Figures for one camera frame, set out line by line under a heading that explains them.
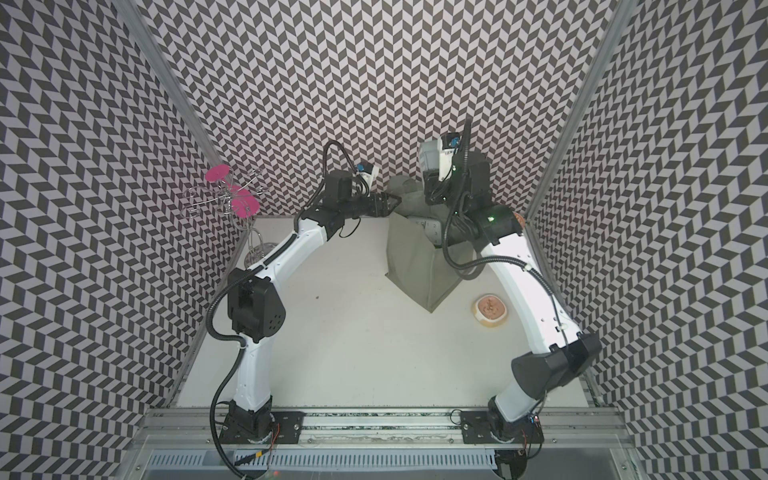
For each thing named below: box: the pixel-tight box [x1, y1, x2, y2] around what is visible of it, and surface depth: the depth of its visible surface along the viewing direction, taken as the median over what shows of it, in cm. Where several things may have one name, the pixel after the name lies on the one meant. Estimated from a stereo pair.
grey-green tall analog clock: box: [418, 140, 440, 181], surface depth 69 cm
